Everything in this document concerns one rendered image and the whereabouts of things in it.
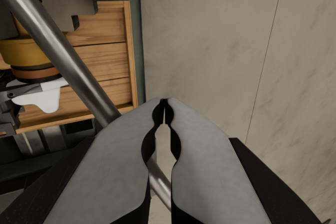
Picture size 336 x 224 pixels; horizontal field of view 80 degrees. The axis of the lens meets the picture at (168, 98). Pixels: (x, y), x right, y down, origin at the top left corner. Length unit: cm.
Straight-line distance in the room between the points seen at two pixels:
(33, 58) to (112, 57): 28
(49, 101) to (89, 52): 23
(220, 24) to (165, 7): 50
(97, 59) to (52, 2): 27
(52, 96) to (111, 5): 26
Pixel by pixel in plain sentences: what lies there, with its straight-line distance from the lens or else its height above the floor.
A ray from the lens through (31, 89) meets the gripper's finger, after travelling 34.
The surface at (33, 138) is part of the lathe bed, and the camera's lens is 71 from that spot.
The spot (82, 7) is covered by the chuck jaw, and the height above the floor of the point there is 111.
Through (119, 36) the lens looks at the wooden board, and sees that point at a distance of 55.
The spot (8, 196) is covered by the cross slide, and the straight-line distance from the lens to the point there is 70.
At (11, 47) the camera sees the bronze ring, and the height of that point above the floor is 112.
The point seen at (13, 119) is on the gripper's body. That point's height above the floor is 111.
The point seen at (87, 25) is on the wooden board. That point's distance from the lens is 54.
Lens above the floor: 142
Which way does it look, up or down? 53 degrees down
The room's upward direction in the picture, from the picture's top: 141 degrees clockwise
